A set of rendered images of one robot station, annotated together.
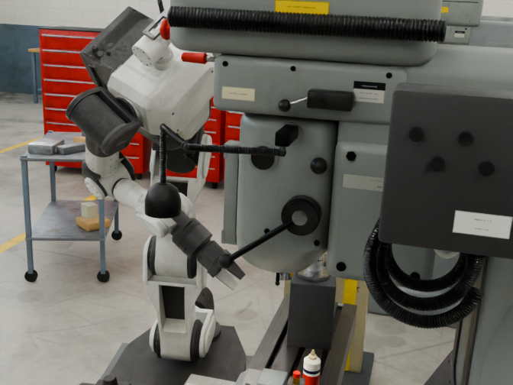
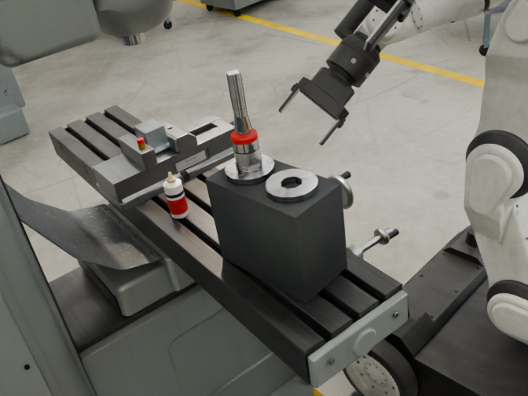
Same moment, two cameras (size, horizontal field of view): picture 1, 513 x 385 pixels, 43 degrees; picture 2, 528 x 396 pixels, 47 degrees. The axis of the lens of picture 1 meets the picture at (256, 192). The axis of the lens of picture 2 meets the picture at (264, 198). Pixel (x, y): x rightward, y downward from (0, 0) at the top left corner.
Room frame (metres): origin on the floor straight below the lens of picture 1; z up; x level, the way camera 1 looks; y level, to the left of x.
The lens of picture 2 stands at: (2.26, -0.82, 1.67)
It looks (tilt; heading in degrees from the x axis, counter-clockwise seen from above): 33 degrees down; 134
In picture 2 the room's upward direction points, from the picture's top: 9 degrees counter-clockwise
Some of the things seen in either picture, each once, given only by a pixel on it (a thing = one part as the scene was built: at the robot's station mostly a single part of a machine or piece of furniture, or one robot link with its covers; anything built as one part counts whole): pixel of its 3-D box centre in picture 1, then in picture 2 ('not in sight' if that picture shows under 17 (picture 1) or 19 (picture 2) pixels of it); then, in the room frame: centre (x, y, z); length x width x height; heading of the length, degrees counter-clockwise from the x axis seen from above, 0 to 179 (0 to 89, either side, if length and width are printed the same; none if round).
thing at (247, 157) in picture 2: (314, 261); (247, 152); (1.61, -0.16, 1.16); 0.05 x 0.05 x 0.06
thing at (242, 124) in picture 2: not in sight; (238, 103); (1.61, -0.16, 1.25); 0.03 x 0.03 x 0.11
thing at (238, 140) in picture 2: not in sight; (243, 135); (1.61, -0.16, 1.19); 0.05 x 0.05 x 0.01
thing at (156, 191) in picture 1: (162, 197); not in sight; (1.22, 0.18, 1.44); 0.07 x 0.07 x 0.06
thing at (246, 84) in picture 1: (317, 82); not in sight; (1.22, -0.10, 1.68); 0.34 x 0.24 x 0.10; 76
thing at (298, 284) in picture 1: (311, 296); (276, 220); (1.66, -0.17, 1.03); 0.22 x 0.12 x 0.20; 175
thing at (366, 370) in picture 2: not in sight; (377, 372); (1.75, 0.00, 0.50); 0.20 x 0.05 x 0.20; 174
